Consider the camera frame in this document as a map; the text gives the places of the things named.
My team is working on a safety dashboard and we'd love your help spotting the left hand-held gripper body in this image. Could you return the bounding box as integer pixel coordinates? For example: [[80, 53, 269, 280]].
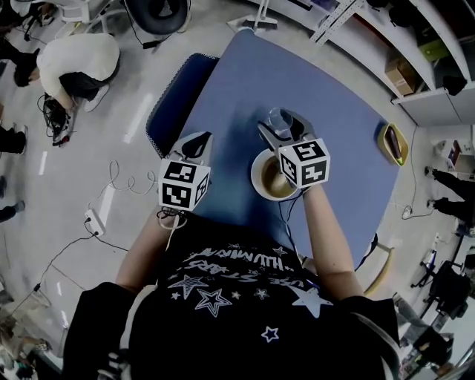
[[157, 150, 212, 213]]

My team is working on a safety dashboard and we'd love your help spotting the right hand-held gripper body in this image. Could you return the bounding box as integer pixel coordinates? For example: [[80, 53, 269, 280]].
[[273, 133, 332, 191]]

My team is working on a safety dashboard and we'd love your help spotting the clear glass cup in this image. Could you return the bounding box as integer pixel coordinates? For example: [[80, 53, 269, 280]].
[[266, 107, 295, 137]]

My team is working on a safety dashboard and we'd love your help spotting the tan ceramic bowl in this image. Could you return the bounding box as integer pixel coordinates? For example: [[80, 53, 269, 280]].
[[258, 154, 300, 198]]

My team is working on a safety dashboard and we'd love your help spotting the white bowl with brown liquid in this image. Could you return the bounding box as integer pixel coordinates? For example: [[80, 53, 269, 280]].
[[250, 148, 302, 203]]

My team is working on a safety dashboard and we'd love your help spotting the yellow tray with dark object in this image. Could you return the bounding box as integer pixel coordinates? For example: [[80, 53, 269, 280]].
[[377, 122, 410, 167]]

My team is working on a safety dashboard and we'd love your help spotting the person's left forearm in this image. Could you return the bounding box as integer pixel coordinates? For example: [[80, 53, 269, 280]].
[[114, 209, 177, 295]]

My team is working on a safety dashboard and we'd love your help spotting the person's right forearm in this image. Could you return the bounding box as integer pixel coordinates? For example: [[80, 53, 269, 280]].
[[299, 183, 365, 302]]

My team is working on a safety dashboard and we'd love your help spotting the blue chair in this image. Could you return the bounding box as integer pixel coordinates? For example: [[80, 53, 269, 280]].
[[145, 52, 220, 159]]

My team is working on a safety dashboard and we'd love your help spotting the blue tablecloth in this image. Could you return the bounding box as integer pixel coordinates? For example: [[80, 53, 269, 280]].
[[177, 28, 404, 272]]

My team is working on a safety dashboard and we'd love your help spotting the white power strip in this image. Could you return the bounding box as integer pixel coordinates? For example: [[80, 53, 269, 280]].
[[83, 208, 108, 236]]

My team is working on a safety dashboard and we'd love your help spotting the cardboard box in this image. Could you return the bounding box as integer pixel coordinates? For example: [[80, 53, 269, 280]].
[[384, 55, 417, 96]]

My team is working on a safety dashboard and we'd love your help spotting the white stand base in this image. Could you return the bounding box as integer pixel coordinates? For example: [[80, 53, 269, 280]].
[[226, 0, 278, 32]]

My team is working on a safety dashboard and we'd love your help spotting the beige wooden chair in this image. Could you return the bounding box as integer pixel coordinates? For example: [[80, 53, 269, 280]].
[[361, 232, 397, 296]]

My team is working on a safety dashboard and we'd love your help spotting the dark grey office chair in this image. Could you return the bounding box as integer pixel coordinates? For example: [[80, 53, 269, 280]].
[[122, 0, 191, 36]]

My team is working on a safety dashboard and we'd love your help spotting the black star print shirt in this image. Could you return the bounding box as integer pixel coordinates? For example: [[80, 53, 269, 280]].
[[62, 212, 404, 380]]

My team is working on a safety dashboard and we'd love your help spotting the green paper bag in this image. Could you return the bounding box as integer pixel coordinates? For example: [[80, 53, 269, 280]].
[[418, 36, 453, 64]]

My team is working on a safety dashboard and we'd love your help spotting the white metal shelving unit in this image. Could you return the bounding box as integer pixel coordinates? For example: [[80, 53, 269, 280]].
[[310, 0, 475, 107]]

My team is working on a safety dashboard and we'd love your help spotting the white office chair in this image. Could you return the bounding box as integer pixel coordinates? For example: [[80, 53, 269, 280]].
[[59, 0, 125, 36]]

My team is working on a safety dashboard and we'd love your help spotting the black office chair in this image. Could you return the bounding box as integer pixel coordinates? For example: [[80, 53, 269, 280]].
[[410, 259, 473, 321]]

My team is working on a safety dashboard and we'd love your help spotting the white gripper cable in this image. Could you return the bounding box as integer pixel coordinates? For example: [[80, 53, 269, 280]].
[[157, 207, 189, 253]]

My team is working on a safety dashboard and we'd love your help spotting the white floor cable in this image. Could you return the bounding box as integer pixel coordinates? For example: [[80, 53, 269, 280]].
[[87, 159, 161, 214], [402, 125, 439, 220]]

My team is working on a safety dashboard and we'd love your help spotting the blue gripper cable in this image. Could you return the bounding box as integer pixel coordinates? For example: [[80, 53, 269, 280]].
[[277, 189, 302, 261]]

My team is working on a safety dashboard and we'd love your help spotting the black floor cable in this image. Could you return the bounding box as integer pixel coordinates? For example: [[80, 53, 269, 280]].
[[35, 232, 129, 294]]

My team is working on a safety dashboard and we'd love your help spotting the bundle of black cables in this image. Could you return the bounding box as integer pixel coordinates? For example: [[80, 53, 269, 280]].
[[38, 92, 77, 148]]

